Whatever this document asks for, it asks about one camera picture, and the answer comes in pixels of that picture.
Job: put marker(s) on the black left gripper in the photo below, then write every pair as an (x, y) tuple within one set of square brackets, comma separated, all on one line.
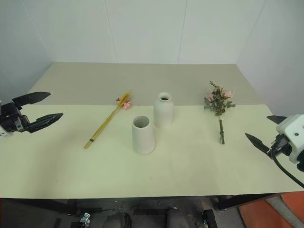
[(10, 117)]

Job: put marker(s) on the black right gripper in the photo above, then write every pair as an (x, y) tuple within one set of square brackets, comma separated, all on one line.
[(281, 146)]

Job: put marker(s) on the white bottle-shaped vase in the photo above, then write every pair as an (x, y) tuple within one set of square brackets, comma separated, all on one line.
[(163, 114)]

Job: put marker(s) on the white tapered vase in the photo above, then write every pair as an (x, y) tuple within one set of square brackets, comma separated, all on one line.
[(143, 140)]

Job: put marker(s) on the pink rose bouquet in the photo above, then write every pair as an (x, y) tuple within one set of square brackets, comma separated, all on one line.
[(219, 101)]

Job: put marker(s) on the yellow dried stalk bundle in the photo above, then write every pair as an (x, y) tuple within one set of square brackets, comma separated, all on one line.
[(107, 122)]

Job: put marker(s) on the orange floor object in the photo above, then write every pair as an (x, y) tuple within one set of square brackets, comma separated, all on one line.
[(266, 213)]

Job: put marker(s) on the silver metal caster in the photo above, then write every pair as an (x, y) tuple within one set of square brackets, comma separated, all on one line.
[(85, 218)]

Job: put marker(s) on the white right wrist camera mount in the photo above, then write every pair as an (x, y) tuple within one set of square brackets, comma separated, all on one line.
[(294, 133)]

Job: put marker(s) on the black table frame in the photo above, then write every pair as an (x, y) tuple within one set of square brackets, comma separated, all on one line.
[(237, 200)]

